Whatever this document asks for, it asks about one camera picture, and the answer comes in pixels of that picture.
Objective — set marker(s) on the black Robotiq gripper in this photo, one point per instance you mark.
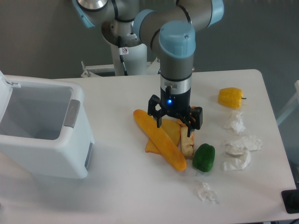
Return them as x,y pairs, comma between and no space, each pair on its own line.
177,106

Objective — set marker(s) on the long orange baguette bread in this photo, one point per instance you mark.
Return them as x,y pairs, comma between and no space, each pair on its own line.
161,140

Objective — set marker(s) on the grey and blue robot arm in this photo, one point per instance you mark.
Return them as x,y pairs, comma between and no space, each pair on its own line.
170,35

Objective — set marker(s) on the orange knotted bread roll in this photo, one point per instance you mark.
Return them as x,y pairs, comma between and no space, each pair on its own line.
179,121

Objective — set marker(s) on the flat yellow bread slice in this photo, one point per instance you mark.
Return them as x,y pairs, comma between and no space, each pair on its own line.
172,128

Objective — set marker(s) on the rectangular toasted bread piece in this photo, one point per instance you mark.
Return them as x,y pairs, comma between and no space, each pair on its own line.
187,143

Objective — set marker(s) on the green bell pepper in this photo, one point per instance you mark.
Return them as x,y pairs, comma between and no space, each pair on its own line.
203,158

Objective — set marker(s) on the yellow bell pepper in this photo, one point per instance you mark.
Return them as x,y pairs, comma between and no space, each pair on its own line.
231,97

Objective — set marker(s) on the crumpled white tissue upper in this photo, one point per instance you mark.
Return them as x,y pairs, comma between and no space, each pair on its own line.
235,123

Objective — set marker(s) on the crumpled white tissue middle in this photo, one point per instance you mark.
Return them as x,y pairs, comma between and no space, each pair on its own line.
242,145

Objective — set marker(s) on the crumpled white tissue lower right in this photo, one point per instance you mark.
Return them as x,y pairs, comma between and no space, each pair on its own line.
237,163

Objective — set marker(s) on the small crumpled white tissue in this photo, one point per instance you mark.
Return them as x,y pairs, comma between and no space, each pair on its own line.
204,192

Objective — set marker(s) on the white open trash bin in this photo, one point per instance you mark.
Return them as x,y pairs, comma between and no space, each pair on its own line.
44,127

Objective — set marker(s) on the black device at edge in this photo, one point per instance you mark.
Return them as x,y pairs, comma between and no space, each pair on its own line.
291,200

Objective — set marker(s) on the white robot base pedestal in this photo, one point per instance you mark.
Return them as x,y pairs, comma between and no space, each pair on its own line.
128,53

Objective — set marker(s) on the white metal base frame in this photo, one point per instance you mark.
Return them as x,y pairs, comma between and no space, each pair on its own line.
106,70

